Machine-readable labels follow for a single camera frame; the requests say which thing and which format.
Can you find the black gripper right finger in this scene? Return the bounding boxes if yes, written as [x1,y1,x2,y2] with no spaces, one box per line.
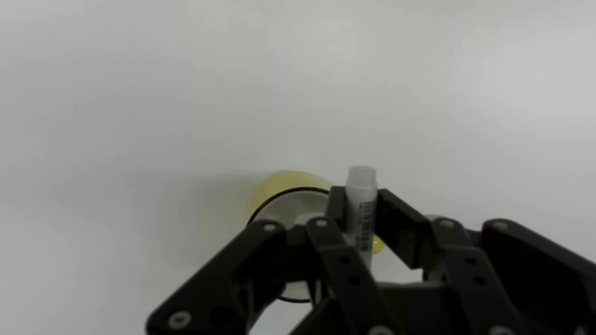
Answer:
[375,185,596,335]

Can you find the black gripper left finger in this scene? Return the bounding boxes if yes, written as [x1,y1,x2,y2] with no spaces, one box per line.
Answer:
[145,183,399,335]

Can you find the white marker with blue cap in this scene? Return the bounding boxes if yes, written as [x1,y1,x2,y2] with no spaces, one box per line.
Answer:
[343,163,380,269]

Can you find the yellow mug with dark rim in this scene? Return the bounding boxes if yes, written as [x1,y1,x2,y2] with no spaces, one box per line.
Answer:
[246,168,388,304]

